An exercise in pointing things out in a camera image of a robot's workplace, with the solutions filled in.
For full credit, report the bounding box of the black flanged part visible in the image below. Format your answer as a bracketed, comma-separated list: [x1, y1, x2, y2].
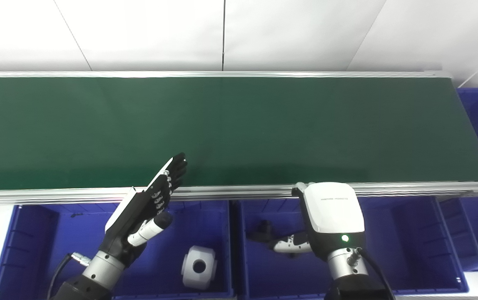
[246, 220, 283, 250]

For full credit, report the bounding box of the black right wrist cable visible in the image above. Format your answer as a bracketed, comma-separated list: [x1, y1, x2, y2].
[349, 247, 396, 300]

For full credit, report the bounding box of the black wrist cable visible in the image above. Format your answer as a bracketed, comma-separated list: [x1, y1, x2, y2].
[47, 252, 92, 300]
[349, 247, 396, 300]

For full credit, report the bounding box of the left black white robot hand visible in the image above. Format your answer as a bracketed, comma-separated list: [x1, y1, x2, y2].
[100, 152, 189, 268]

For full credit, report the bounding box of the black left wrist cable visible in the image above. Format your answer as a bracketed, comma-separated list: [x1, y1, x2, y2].
[47, 252, 92, 300]

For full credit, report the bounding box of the white block part with hole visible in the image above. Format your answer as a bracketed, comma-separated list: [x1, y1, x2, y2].
[180, 245, 217, 289]

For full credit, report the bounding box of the green conveyor belt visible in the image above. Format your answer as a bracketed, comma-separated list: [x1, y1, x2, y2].
[0, 70, 478, 221]
[0, 77, 478, 191]

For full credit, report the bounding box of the thin grey rod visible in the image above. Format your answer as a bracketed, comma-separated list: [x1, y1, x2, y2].
[459, 59, 478, 87]

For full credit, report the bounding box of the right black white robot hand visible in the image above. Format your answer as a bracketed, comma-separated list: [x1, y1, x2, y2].
[273, 181, 366, 261]

